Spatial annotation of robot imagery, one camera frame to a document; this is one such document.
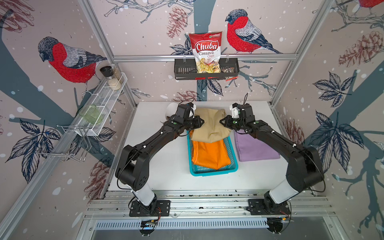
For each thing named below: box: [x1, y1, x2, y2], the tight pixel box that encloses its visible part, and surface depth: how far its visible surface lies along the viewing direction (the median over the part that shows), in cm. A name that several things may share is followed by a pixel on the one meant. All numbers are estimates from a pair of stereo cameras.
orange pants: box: [189, 130, 231, 170], surface depth 87 cm
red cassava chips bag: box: [189, 31, 223, 74], surface depth 83 cm
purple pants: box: [234, 130, 281, 162], surface depth 90 cm
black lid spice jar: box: [99, 65, 122, 91], surface depth 83 cm
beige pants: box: [191, 108, 232, 143], surface depth 86 cm
